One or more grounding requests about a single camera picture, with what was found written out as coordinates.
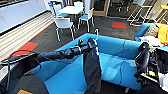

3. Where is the black t-shirt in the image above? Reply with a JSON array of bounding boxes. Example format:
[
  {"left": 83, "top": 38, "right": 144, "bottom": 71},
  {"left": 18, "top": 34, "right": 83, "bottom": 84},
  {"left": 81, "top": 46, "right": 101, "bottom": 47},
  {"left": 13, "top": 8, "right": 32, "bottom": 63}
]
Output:
[{"left": 82, "top": 49, "right": 103, "bottom": 94}]

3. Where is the white chair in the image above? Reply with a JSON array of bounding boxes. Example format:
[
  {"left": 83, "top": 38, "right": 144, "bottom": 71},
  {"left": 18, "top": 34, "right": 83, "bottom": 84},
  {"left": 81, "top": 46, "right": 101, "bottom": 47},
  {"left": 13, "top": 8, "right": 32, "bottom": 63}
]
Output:
[
  {"left": 77, "top": 9, "right": 96, "bottom": 34},
  {"left": 73, "top": 1, "right": 85, "bottom": 9},
  {"left": 53, "top": 16, "right": 77, "bottom": 43},
  {"left": 51, "top": 3, "right": 64, "bottom": 18}
]

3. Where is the long blue sofa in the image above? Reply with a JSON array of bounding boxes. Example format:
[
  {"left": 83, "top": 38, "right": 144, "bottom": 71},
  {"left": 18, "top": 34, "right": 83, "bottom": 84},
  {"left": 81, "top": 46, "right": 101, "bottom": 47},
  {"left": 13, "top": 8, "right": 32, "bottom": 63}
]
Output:
[{"left": 6, "top": 32, "right": 148, "bottom": 94}]

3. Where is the wooden framed glass door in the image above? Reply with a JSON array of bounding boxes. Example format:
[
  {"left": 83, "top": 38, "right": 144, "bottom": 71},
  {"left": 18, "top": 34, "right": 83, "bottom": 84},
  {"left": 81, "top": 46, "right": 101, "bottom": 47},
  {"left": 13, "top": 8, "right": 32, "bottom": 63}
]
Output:
[{"left": 92, "top": 0, "right": 110, "bottom": 18}]

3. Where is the small blue sofa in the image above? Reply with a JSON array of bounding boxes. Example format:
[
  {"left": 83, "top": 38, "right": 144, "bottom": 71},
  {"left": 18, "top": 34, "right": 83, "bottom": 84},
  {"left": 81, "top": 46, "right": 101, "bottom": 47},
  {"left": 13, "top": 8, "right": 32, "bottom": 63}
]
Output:
[{"left": 134, "top": 22, "right": 168, "bottom": 53}]

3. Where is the white cloth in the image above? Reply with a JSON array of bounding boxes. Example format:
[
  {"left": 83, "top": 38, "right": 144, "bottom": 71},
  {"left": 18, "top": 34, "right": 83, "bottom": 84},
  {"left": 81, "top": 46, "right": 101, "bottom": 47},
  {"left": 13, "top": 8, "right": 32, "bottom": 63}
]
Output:
[{"left": 139, "top": 35, "right": 164, "bottom": 49}]

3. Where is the grey cushion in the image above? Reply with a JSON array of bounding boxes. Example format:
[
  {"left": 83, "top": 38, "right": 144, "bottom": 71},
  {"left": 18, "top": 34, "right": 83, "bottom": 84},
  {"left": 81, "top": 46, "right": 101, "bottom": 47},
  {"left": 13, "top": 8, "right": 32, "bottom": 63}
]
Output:
[{"left": 144, "top": 25, "right": 160, "bottom": 38}]

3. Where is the yellow garment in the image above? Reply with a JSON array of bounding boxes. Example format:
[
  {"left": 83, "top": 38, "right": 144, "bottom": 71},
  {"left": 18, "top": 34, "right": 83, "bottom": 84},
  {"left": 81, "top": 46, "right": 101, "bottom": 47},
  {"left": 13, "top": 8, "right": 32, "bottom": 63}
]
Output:
[{"left": 155, "top": 23, "right": 168, "bottom": 46}]

